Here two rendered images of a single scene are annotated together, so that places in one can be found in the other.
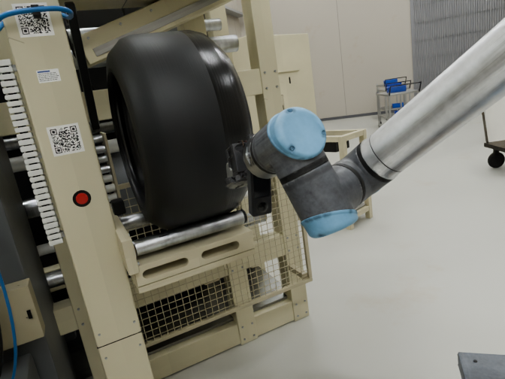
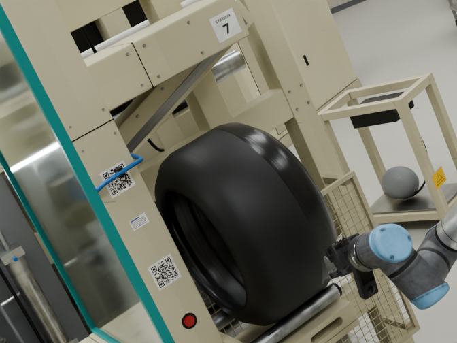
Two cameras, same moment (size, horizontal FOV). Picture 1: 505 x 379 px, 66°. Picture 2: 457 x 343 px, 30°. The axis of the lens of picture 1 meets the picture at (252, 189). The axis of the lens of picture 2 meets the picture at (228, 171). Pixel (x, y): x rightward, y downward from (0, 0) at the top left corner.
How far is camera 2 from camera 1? 1.38 m
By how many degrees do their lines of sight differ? 1
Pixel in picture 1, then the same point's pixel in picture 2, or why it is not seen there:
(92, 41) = not seen: hidden behind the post
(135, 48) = (209, 174)
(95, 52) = not seen: hidden behind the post
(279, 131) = (380, 248)
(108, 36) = (129, 133)
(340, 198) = (432, 278)
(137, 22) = (152, 107)
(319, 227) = (424, 303)
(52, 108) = (147, 249)
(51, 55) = (137, 203)
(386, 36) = not seen: outside the picture
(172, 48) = (239, 162)
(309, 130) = (399, 239)
